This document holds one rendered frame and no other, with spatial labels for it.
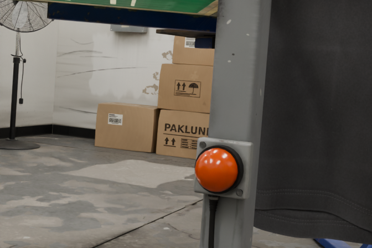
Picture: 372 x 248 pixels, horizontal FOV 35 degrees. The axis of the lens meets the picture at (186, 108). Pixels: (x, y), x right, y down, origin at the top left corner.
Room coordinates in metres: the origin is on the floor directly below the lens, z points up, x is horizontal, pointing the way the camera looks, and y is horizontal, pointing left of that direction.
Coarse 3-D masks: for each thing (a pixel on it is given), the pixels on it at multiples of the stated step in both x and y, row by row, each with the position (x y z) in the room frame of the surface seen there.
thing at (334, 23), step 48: (288, 0) 0.81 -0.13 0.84; (336, 0) 0.77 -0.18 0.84; (288, 48) 0.81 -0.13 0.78; (336, 48) 0.78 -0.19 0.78; (288, 96) 0.81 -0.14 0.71; (336, 96) 0.78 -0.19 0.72; (288, 144) 0.81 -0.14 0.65; (336, 144) 0.78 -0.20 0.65; (288, 192) 0.81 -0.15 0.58; (336, 192) 0.78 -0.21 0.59
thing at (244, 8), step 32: (224, 0) 0.54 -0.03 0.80; (256, 0) 0.52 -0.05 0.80; (224, 32) 0.54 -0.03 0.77; (256, 32) 0.52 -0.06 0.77; (224, 64) 0.53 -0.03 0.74; (256, 64) 0.53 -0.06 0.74; (224, 96) 0.53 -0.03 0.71; (256, 96) 0.53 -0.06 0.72; (224, 128) 0.53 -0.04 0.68; (256, 128) 0.54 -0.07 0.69; (256, 160) 0.55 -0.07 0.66; (224, 224) 0.53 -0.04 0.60
